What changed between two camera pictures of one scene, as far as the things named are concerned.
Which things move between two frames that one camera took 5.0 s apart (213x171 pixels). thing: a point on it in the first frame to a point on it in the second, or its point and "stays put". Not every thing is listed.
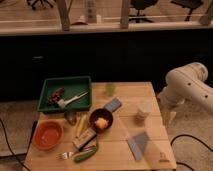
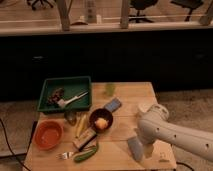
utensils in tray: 62,102 stays put
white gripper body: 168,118 to 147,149
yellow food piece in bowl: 101,123 stays put
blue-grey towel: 137,144 stays put
